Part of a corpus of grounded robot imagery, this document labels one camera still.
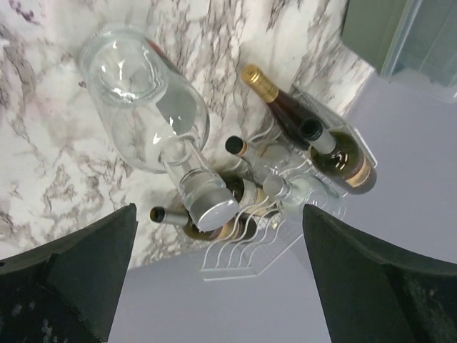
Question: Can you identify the green plastic toolbox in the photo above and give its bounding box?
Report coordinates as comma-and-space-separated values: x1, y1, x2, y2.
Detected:
341, 0, 456, 103

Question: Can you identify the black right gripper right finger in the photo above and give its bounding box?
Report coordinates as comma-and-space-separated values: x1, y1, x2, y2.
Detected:
303, 204, 456, 342

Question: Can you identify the clear bottle black gold cap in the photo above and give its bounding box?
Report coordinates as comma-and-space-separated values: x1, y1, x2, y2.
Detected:
225, 136, 278, 184

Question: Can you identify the dark bottle tan label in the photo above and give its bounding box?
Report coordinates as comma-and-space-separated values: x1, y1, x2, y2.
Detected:
300, 119, 377, 194

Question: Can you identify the clear bottle white cap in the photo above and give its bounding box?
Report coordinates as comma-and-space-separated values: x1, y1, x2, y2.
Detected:
263, 175, 346, 218

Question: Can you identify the green bottle silver neck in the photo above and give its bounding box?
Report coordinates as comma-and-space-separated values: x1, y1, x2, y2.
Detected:
150, 207, 242, 242

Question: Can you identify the green bottle cream label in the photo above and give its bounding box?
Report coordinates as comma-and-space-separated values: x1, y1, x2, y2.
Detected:
221, 174, 268, 216

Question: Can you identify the white wire wine rack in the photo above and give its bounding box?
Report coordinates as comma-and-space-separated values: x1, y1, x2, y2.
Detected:
198, 84, 379, 282

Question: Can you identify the clear bottle silver cap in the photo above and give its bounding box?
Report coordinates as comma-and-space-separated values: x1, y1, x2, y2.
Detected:
79, 24, 239, 232

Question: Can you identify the red wine bottle gold cap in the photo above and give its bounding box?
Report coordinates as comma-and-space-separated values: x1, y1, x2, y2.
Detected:
241, 64, 320, 151

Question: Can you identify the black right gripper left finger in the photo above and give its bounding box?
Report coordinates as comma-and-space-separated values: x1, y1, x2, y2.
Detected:
1, 204, 138, 342

